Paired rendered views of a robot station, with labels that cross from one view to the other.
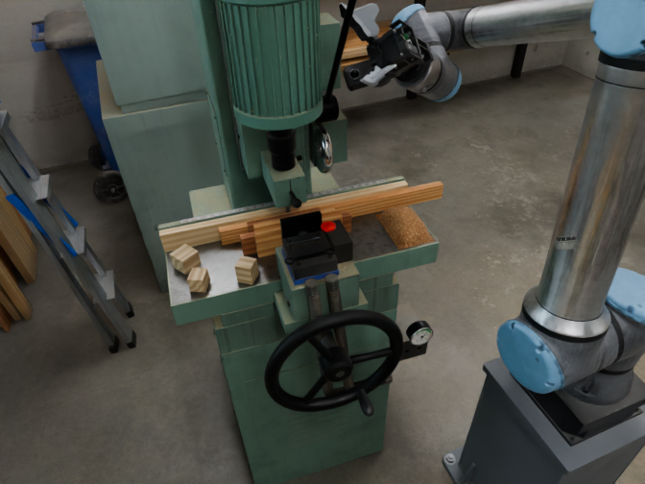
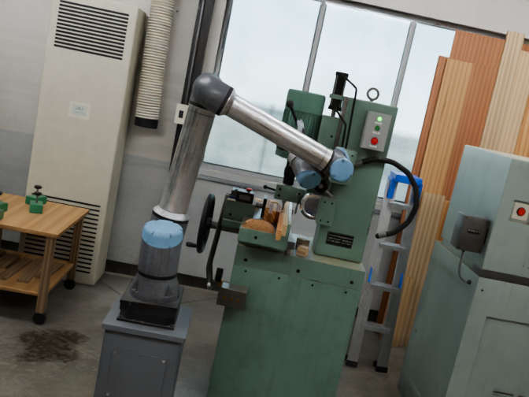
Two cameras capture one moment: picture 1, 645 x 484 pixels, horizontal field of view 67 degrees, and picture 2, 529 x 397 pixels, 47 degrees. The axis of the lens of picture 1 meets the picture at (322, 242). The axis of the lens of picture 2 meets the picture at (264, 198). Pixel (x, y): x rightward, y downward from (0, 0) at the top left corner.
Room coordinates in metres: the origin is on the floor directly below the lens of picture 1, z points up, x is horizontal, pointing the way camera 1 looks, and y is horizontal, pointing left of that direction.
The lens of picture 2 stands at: (1.64, -2.61, 1.49)
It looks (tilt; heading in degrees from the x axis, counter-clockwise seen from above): 10 degrees down; 107
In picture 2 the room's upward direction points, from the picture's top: 12 degrees clockwise
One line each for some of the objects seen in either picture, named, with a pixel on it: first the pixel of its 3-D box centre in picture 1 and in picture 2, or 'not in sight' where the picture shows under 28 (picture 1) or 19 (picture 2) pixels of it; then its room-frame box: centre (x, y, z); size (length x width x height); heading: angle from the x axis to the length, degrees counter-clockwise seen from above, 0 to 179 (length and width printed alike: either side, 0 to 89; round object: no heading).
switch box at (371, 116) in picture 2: not in sight; (375, 131); (1.26, 0.03, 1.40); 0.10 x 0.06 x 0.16; 16
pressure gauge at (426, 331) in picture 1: (418, 333); (219, 276); (0.78, -0.23, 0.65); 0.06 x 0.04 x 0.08; 106
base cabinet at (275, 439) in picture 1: (292, 337); (281, 332); (1.03, 0.11, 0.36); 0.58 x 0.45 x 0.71; 16
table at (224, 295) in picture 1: (306, 265); (256, 221); (0.81, 0.04, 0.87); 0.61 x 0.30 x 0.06; 106
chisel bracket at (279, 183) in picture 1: (284, 179); (290, 194); (0.93, 0.08, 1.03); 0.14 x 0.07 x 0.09; 16
